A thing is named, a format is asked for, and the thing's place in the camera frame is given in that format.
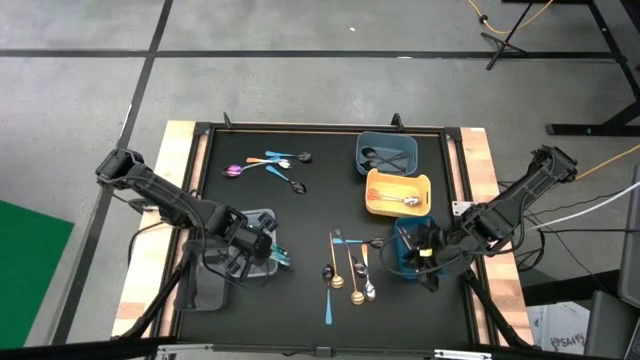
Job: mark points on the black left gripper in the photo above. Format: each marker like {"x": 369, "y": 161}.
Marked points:
{"x": 252, "y": 244}

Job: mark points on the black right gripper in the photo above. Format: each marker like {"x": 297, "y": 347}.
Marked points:
{"x": 430, "y": 250}

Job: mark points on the gold spoon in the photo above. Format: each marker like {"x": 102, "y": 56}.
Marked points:
{"x": 337, "y": 282}
{"x": 357, "y": 298}

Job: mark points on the yellow plastic bin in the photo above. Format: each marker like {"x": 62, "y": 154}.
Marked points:
{"x": 390, "y": 180}

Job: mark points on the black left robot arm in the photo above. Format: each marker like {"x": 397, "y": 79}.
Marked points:
{"x": 165, "y": 197}

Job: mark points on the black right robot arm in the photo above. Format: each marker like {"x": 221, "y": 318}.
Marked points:
{"x": 520, "y": 195}

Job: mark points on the clear plastic bin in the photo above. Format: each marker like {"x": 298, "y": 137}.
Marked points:
{"x": 265, "y": 272}

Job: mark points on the dark blue plastic bin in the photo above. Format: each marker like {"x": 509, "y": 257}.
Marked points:
{"x": 400, "y": 222}

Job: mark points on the smoky grey plastic bin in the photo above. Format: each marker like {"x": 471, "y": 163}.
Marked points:
{"x": 200, "y": 290}

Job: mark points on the black table mat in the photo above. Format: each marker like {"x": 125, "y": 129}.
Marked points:
{"x": 235, "y": 325}

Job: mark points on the slate blue plastic bin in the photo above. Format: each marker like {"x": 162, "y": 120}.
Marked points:
{"x": 400, "y": 142}

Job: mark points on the white printed cardboard box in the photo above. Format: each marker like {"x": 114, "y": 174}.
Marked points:
{"x": 555, "y": 325}

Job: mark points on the dark grey office chair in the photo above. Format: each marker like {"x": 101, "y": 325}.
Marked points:
{"x": 610, "y": 325}

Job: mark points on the black rig crossbar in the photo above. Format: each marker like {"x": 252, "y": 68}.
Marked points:
{"x": 75, "y": 350}

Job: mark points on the green floor mat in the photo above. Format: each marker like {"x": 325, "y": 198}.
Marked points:
{"x": 30, "y": 275}

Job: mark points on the black tripod stand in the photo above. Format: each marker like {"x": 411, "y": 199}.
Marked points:
{"x": 501, "y": 45}

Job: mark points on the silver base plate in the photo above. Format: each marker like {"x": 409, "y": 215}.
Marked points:
{"x": 457, "y": 207}

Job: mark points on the silver metal bracket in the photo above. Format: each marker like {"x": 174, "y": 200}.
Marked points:
{"x": 462, "y": 355}

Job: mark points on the black desk leg frame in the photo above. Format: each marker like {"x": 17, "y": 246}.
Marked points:
{"x": 570, "y": 130}

